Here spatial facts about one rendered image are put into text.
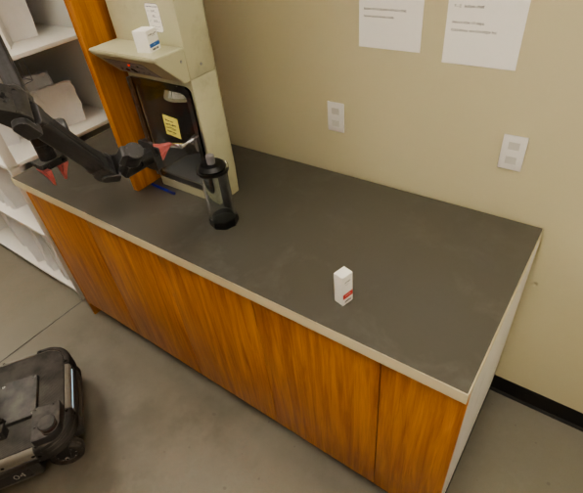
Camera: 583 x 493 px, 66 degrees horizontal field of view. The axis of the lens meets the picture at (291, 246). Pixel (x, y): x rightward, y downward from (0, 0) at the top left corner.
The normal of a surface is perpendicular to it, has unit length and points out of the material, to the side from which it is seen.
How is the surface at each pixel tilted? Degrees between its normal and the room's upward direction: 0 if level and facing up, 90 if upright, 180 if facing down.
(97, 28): 90
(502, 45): 90
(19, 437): 0
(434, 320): 0
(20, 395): 0
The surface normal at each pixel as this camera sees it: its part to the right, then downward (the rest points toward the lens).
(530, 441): -0.09, -0.76
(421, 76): -0.57, 0.57
